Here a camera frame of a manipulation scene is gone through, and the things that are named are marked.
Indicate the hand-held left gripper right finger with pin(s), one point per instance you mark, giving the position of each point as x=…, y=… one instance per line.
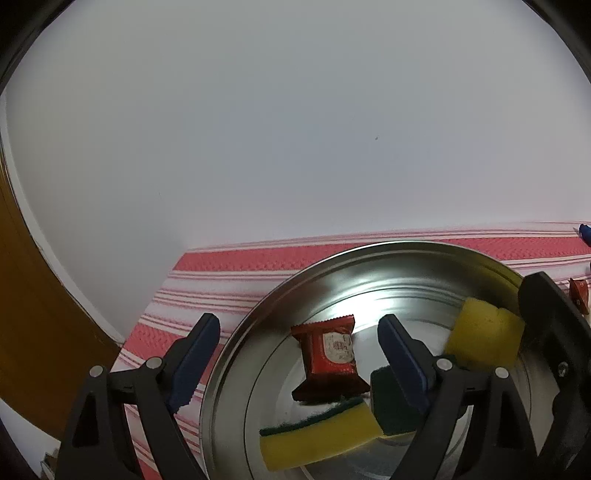
x=406, y=369

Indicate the blue object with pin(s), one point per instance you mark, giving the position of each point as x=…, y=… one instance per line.
x=585, y=233

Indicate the brown wooden furniture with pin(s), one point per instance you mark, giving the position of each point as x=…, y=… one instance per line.
x=37, y=300

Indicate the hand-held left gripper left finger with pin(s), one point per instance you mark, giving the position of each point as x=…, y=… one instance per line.
x=196, y=369

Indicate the round metal plate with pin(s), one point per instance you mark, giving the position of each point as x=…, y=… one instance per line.
x=415, y=277

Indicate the yellow sponge green scouring pad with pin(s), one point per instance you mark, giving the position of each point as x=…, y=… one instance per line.
x=318, y=438
x=485, y=337

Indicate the red snack packet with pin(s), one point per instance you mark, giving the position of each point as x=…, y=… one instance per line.
x=578, y=295
x=330, y=355

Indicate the red white striped cloth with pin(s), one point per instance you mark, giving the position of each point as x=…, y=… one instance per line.
x=217, y=267

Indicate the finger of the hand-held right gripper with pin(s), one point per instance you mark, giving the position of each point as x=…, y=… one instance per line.
x=547, y=314

